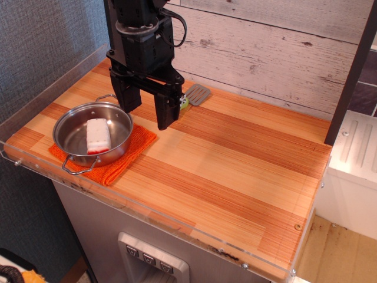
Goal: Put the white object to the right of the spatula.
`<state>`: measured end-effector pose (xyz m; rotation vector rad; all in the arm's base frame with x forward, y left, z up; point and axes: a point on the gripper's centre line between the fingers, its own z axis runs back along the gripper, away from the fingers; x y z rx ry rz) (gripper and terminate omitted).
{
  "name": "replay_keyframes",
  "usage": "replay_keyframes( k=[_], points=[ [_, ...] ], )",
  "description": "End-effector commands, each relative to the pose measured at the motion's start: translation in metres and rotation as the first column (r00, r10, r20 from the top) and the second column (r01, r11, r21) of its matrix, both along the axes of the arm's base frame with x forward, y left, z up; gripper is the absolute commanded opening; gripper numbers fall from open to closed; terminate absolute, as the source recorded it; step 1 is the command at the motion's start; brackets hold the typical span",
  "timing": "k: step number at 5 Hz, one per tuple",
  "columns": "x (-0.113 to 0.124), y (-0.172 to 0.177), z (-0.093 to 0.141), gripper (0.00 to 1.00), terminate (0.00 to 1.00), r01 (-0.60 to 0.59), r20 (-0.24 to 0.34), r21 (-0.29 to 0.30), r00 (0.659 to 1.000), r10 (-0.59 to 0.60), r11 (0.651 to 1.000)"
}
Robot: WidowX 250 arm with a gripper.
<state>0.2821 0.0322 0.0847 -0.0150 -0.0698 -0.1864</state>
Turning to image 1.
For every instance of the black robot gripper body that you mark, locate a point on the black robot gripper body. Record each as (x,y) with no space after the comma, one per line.
(144,50)

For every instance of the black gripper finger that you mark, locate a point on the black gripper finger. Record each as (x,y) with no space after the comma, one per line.
(167,107)
(127,94)

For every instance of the white red toy block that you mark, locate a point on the white red toy block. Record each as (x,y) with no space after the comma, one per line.
(98,136)

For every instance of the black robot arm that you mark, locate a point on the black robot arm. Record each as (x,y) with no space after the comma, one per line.
(137,10)

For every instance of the brown yellow object corner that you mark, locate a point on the brown yellow object corner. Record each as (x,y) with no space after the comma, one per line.
(14,275)

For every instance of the stainless steel pot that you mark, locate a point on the stainless steel pot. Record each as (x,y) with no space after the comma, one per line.
(69,134)

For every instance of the clear acrylic table guard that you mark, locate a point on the clear acrylic table guard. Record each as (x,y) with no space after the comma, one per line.
(234,175)

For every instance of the orange knitted cloth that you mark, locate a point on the orange knitted cloth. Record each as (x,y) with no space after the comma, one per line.
(141,139)

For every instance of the grey toy fridge cabinet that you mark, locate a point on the grey toy fridge cabinet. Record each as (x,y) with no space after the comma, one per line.
(98,226)

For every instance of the silver dispenser button panel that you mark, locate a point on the silver dispenser button panel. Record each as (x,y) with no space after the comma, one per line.
(150,259)

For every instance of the white toy sink unit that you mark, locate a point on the white toy sink unit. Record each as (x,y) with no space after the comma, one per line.
(347,195)

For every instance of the grey spatula green handle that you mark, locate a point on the grey spatula green handle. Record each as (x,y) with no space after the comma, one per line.
(194,96)

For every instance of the dark right vertical post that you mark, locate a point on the dark right vertical post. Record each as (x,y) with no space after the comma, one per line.
(353,76)

